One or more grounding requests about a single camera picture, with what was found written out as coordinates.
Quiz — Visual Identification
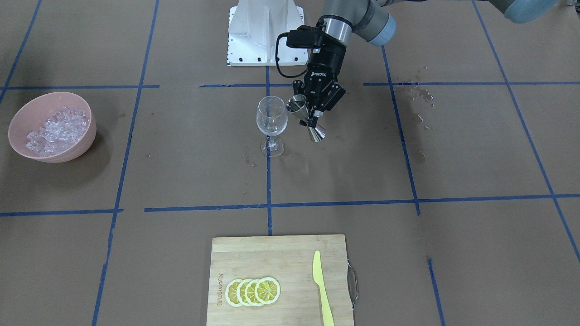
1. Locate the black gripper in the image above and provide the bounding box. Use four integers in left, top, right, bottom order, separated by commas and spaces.
292, 38, 347, 128

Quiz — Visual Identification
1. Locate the steel double jigger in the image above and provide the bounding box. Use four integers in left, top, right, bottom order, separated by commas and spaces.
286, 94, 327, 142

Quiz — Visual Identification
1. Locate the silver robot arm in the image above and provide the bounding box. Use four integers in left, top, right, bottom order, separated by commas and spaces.
278, 0, 397, 130

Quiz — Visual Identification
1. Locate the clear wine glass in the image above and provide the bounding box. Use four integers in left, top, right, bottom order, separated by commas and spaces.
256, 96, 288, 157

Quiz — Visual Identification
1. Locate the pile of clear ice cubes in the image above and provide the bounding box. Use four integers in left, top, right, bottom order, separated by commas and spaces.
25, 106, 91, 157

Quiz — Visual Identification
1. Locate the bamboo cutting board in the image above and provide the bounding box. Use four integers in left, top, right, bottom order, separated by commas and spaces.
206, 235, 354, 326

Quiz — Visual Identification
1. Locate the lemon slice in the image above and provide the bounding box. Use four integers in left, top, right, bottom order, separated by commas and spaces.
236, 278, 254, 306
244, 280, 264, 306
226, 279, 243, 307
255, 277, 281, 305

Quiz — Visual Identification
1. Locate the yellow plastic knife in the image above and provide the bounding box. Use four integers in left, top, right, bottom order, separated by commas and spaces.
311, 250, 335, 326

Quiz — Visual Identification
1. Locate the pink bowl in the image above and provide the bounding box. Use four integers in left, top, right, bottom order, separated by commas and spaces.
8, 91, 96, 163

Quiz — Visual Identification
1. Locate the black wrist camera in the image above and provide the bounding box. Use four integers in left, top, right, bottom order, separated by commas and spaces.
286, 25, 332, 49

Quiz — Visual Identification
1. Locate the black camera cable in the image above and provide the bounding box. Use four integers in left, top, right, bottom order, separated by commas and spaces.
275, 34, 309, 79

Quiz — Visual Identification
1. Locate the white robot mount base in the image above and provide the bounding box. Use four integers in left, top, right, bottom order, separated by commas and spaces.
227, 0, 308, 67

